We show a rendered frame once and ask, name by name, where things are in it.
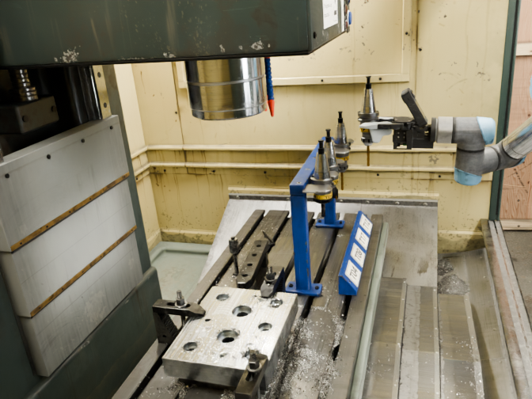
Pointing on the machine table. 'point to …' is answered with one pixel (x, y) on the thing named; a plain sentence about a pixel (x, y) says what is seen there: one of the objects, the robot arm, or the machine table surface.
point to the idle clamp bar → (254, 260)
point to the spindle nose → (226, 88)
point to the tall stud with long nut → (234, 253)
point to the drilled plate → (278, 336)
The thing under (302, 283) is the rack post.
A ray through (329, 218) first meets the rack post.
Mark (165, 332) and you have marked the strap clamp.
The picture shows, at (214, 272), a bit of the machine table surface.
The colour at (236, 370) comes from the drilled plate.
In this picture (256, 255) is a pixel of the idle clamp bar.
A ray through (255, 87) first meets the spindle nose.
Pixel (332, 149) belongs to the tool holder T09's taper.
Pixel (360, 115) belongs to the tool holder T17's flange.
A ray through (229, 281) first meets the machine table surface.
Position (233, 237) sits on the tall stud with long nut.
